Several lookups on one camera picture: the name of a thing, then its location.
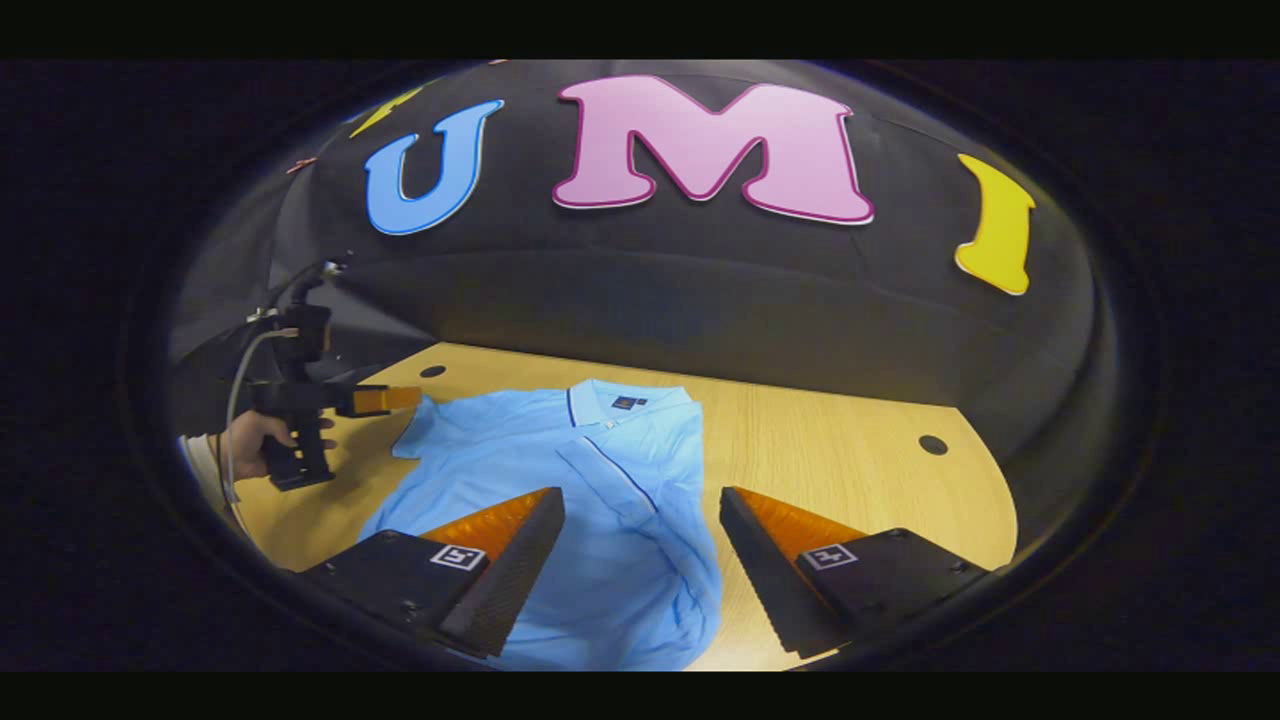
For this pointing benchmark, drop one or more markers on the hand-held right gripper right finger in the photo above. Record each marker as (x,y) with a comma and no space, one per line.
(765,570)

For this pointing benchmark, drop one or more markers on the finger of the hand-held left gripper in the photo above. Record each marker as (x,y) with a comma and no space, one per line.
(385,400)

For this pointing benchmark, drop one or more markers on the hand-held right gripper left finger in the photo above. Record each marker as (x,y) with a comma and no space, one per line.
(510,570)

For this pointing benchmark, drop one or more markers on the light blue T-shirt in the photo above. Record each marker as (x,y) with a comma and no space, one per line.
(620,540)

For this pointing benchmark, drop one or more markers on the copper backdrop clip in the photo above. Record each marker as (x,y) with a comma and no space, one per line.
(300,163)

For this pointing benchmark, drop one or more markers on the black backdrop cloth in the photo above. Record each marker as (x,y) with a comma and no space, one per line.
(700,290)

